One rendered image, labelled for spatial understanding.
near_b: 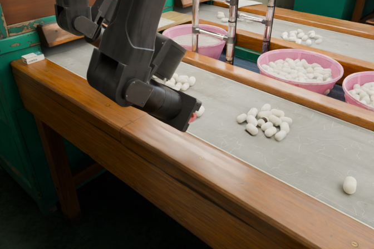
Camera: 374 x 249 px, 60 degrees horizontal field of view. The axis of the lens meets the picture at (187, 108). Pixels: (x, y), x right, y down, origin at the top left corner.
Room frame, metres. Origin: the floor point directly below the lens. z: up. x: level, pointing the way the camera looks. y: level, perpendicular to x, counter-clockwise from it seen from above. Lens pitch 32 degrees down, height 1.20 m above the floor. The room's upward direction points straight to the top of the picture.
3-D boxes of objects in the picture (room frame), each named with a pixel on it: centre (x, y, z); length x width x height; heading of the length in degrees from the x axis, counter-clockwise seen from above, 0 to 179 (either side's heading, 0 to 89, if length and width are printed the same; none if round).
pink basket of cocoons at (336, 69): (0.97, -0.36, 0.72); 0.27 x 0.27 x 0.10
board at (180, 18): (1.41, 0.13, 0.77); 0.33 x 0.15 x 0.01; 138
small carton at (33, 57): (1.01, 0.51, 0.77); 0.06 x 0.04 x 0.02; 138
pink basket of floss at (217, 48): (1.26, -0.03, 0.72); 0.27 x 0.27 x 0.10
